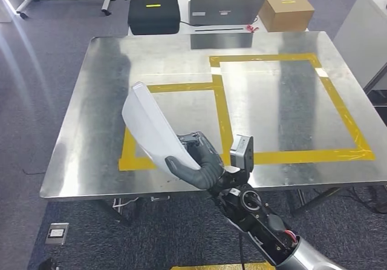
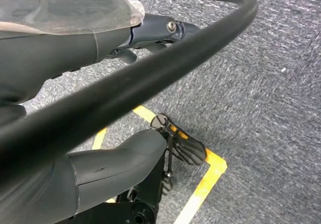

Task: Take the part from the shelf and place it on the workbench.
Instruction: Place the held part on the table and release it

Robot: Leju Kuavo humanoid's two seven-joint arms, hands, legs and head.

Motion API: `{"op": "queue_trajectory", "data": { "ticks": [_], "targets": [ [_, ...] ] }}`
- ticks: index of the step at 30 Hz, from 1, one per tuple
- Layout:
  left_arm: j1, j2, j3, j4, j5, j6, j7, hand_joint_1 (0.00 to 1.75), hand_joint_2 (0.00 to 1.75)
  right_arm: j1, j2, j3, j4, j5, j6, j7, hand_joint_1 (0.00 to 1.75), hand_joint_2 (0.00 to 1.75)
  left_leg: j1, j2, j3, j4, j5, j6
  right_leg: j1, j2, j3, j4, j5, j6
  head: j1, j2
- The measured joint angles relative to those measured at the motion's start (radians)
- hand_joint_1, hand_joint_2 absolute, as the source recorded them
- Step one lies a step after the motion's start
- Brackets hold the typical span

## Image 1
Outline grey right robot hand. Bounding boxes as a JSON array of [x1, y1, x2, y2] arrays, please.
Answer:
[[164, 131, 226, 191]]

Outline white plastic car part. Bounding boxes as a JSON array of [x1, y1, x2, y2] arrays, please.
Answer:
[[121, 81, 201, 177]]

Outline yellow tape on workbench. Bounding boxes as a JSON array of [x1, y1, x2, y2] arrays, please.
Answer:
[[118, 53, 376, 172]]

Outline steel workbench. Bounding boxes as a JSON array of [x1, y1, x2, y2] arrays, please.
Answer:
[[39, 31, 387, 227]]

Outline yellow floor tape square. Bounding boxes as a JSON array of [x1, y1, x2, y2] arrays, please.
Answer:
[[170, 262, 275, 270]]

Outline white office desk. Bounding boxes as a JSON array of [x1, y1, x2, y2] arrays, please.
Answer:
[[127, 0, 309, 36]]

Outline black carrying case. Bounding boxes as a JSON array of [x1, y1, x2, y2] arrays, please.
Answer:
[[127, 0, 181, 36]]

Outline brown cardboard box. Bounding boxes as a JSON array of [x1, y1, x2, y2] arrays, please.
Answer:
[[258, 0, 315, 33]]

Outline grey top steel table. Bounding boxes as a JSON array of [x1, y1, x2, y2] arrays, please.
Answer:
[[333, 0, 387, 94]]

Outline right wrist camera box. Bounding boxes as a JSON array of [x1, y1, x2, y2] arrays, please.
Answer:
[[229, 134, 253, 185]]

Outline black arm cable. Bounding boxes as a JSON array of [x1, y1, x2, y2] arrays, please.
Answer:
[[238, 232, 246, 270]]

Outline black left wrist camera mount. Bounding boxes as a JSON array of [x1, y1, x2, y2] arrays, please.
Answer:
[[38, 257, 60, 270]]

